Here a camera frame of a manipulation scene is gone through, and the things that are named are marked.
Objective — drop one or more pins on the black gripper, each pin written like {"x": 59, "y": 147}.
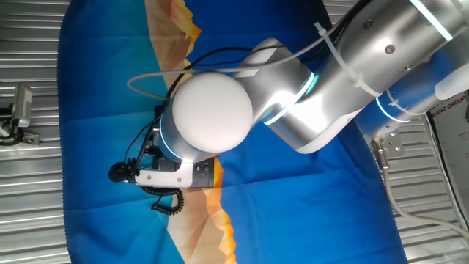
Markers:
{"x": 152, "y": 146}

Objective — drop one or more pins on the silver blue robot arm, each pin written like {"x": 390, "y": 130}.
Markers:
{"x": 293, "y": 91}

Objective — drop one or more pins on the black telephone base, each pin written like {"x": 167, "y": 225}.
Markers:
{"x": 203, "y": 172}

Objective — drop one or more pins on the blue mountain print cloth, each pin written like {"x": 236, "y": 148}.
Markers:
{"x": 293, "y": 201}

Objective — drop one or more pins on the white printed sign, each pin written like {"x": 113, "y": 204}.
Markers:
{"x": 454, "y": 139}

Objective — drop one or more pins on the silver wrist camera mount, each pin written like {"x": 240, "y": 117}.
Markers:
{"x": 165, "y": 177}

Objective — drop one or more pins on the camera stand clamp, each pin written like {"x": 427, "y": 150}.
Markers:
{"x": 16, "y": 137}

